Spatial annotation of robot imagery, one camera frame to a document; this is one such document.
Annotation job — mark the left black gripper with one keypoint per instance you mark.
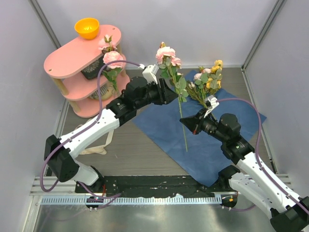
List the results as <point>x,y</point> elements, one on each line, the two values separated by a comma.
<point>167,94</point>

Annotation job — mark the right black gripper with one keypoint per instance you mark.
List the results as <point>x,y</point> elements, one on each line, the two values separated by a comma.
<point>192,122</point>

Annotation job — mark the pink rose stem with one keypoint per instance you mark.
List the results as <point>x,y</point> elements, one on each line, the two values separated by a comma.
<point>169,64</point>
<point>109,49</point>

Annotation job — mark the blue wrapping paper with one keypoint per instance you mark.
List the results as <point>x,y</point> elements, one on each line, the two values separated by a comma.
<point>174,150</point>

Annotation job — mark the beige printed ribbon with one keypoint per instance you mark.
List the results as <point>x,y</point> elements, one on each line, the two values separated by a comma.
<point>99,149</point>

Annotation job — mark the flower bouquet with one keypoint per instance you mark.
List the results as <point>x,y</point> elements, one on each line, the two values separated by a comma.
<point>206,82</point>

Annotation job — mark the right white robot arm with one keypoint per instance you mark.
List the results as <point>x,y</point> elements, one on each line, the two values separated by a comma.
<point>286,210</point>

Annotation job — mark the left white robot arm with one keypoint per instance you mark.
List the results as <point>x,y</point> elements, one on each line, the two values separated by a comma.
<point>61,153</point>

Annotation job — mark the clear glass vase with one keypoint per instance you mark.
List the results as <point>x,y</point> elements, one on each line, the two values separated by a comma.
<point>116,93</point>

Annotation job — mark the pink three-tier shelf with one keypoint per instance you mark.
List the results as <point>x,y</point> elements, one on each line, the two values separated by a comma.
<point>65,64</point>

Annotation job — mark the orange plastic bowl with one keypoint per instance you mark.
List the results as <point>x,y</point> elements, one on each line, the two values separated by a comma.
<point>87,28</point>

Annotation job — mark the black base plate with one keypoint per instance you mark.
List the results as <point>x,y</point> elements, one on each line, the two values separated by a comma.
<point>159,186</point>

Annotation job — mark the slotted cable duct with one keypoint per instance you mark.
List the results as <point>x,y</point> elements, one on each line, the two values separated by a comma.
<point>89,200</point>

